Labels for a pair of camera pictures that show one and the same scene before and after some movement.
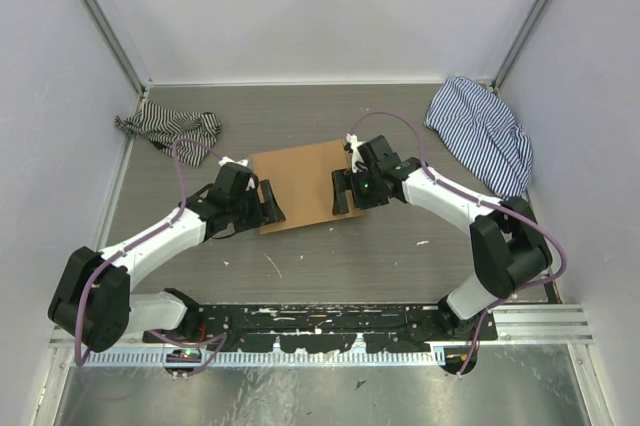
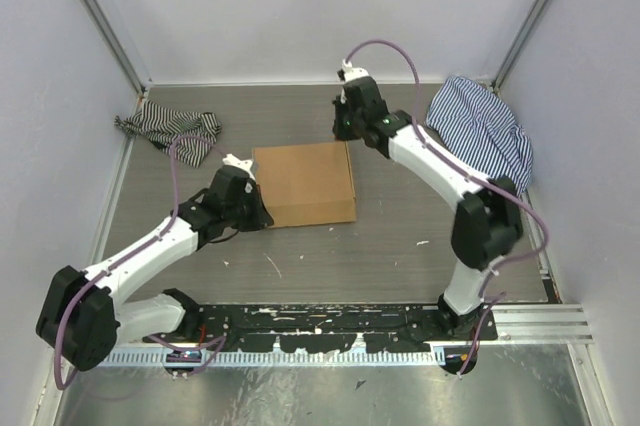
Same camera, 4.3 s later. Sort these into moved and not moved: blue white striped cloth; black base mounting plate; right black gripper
Moved: right black gripper
Not moved: black base mounting plate; blue white striped cloth
